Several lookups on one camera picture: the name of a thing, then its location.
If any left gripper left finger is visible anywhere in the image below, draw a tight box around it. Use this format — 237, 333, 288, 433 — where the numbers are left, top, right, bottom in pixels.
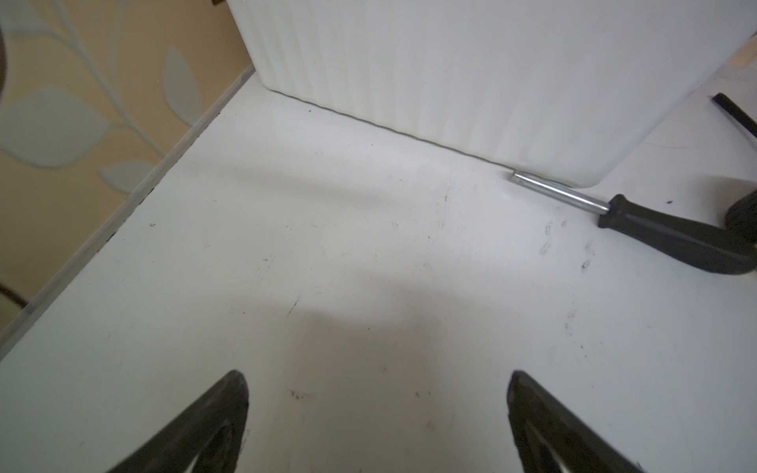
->
112, 370, 250, 472

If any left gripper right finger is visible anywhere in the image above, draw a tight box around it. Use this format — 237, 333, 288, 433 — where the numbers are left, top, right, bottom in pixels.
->
507, 371, 642, 472

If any yellow black tape measure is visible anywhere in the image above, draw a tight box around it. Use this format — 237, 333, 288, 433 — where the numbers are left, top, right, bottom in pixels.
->
712, 93, 756, 244

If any brown lid white toolbox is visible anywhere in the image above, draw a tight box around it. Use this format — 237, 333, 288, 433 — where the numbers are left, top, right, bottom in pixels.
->
230, 1, 756, 187

